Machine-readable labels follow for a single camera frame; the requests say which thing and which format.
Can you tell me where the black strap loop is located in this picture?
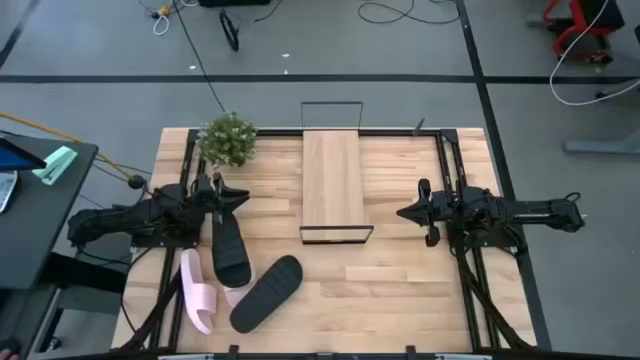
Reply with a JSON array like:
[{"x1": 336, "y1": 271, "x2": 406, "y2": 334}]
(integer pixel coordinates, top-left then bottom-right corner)
[{"x1": 218, "y1": 8, "x2": 240, "y2": 52}]

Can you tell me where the grey desk foot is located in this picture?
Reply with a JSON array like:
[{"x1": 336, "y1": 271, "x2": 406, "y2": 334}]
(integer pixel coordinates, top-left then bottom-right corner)
[{"x1": 563, "y1": 74, "x2": 640, "y2": 155}]

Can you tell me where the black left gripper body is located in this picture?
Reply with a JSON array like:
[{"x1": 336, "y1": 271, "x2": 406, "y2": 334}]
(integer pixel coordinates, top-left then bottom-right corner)
[{"x1": 192, "y1": 172, "x2": 227, "y2": 229}]

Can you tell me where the grey keyboard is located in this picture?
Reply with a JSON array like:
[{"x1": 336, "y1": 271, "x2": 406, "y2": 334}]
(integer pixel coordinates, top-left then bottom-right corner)
[{"x1": 0, "y1": 169, "x2": 20, "y2": 215}]

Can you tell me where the wooden shelf with black frame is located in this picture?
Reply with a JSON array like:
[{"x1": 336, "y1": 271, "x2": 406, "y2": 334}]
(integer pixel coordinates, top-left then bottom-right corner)
[{"x1": 299, "y1": 101, "x2": 375, "y2": 245}]

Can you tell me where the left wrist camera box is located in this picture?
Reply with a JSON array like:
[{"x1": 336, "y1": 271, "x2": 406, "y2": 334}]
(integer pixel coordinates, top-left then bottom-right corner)
[{"x1": 193, "y1": 173, "x2": 214, "y2": 196}]

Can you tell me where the yellow plug with white cord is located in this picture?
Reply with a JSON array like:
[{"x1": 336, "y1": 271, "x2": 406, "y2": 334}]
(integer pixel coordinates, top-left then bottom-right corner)
[{"x1": 151, "y1": 3, "x2": 174, "y2": 37}]

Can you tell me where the mint green stapler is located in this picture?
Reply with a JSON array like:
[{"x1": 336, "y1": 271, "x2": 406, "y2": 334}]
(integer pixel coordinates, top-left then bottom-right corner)
[{"x1": 32, "y1": 145, "x2": 80, "y2": 186}]

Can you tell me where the black slide sandal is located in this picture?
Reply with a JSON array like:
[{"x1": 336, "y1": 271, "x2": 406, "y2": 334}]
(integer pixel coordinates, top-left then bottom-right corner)
[
  {"x1": 210, "y1": 208, "x2": 253, "y2": 289},
  {"x1": 229, "y1": 254, "x2": 304, "y2": 335}
]

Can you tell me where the potted artificial green plant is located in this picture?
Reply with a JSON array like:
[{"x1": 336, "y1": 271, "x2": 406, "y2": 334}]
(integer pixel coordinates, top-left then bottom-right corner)
[{"x1": 196, "y1": 110, "x2": 259, "y2": 169}]

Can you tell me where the laptop screen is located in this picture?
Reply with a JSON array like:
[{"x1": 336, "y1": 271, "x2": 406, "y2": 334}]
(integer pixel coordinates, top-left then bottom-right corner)
[{"x1": 0, "y1": 135, "x2": 49, "y2": 172}]

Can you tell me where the yellow braided cable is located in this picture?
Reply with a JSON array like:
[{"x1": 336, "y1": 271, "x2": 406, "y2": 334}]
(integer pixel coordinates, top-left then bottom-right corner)
[{"x1": 0, "y1": 111, "x2": 132, "y2": 180}]

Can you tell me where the black side desk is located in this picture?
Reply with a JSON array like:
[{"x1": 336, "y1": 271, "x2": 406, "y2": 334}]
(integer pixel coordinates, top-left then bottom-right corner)
[{"x1": 0, "y1": 130, "x2": 127, "y2": 360}]

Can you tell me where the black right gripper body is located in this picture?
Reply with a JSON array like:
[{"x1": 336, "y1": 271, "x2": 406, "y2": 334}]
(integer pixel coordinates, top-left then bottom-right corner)
[{"x1": 418, "y1": 178, "x2": 461, "y2": 248}]

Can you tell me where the black metal table frame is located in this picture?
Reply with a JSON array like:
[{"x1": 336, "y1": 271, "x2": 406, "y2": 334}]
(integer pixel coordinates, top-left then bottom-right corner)
[{"x1": 114, "y1": 127, "x2": 539, "y2": 354}]

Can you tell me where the looped black floor cable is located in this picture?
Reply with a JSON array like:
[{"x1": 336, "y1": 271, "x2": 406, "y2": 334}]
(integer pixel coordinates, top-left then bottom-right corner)
[{"x1": 357, "y1": 0, "x2": 461, "y2": 25}]

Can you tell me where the pink slide sandal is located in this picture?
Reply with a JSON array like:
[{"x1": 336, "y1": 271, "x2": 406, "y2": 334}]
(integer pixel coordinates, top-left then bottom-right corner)
[
  {"x1": 223, "y1": 272, "x2": 259, "y2": 309},
  {"x1": 179, "y1": 248, "x2": 218, "y2": 336}
]

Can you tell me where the red and black cart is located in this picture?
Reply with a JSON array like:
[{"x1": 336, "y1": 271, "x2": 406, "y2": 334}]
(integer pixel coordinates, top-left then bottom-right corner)
[{"x1": 527, "y1": 0, "x2": 626, "y2": 65}]

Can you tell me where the white floor cable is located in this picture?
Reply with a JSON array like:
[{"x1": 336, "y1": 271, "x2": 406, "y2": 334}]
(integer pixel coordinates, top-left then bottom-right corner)
[{"x1": 548, "y1": 0, "x2": 640, "y2": 107}]

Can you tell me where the thin black floor cable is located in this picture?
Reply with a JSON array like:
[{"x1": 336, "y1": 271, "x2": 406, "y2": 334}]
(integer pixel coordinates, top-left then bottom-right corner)
[{"x1": 172, "y1": 0, "x2": 227, "y2": 114}]

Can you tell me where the black box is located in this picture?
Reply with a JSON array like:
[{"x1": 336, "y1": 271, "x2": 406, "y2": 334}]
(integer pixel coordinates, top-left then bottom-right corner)
[{"x1": 197, "y1": 0, "x2": 271, "y2": 8}]

